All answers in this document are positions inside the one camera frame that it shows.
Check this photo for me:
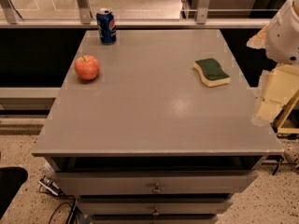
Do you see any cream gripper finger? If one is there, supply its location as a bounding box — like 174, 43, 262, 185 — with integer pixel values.
246, 26, 267, 49
251, 63, 299, 126

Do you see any green and yellow sponge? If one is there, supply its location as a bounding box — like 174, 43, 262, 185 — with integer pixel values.
193, 58, 231, 88

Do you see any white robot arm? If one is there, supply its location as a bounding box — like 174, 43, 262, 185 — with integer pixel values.
246, 0, 299, 126

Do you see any red apple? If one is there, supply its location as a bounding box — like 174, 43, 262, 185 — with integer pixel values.
74, 55, 100, 80

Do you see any grey drawer cabinet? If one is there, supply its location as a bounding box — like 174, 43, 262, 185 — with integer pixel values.
34, 30, 282, 224

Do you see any middle drawer with knob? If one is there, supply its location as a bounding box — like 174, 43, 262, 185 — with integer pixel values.
77, 198, 233, 216

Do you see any drawer with knob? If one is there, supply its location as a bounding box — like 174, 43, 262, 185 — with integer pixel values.
77, 198, 233, 216
53, 171, 258, 196

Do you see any top drawer with knob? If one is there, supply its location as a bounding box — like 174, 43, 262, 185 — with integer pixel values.
53, 171, 258, 196

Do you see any blue pepsi can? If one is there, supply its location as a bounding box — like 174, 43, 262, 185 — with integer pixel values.
96, 8, 116, 45

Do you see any metal railing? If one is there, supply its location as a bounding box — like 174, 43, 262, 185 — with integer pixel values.
0, 0, 286, 29

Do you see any small device on floor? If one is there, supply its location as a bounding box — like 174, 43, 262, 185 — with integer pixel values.
39, 175, 62, 196

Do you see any black chair seat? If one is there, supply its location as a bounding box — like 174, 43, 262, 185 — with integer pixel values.
0, 167, 28, 218

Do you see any yellow wooden frame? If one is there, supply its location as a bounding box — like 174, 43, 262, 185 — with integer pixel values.
274, 90, 299, 135

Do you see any black cable on floor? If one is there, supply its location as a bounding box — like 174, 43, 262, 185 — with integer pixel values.
47, 199, 78, 224

